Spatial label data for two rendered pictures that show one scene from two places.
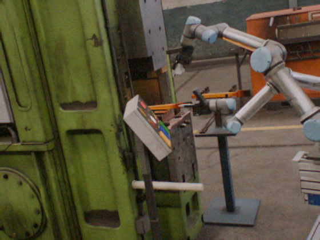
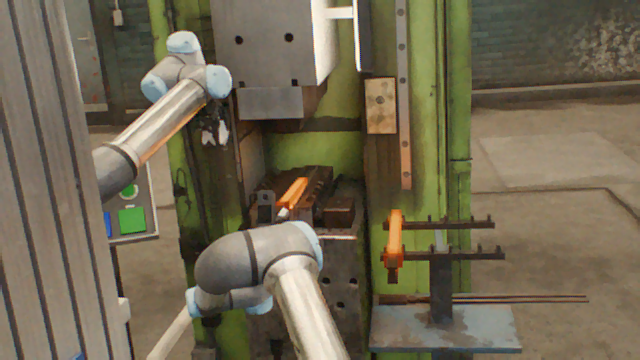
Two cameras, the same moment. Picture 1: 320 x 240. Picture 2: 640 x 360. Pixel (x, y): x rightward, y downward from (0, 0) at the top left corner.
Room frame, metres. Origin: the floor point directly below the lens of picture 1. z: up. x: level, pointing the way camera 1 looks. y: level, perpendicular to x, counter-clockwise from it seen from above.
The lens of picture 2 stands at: (2.31, -2.02, 1.70)
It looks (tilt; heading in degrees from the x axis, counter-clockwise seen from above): 18 degrees down; 75
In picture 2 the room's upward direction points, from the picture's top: 4 degrees counter-clockwise
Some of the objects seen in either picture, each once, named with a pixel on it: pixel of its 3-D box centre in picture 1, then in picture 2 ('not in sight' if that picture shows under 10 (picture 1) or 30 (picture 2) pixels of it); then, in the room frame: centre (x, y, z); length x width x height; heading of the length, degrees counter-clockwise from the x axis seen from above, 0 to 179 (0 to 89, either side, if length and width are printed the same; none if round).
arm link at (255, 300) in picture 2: (228, 121); (251, 291); (2.53, -0.42, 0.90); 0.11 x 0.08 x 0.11; 2
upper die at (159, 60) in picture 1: (130, 63); (285, 90); (2.79, 0.13, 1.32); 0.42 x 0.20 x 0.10; 64
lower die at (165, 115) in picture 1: (139, 116); (295, 194); (2.79, 0.13, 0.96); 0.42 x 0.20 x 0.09; 64
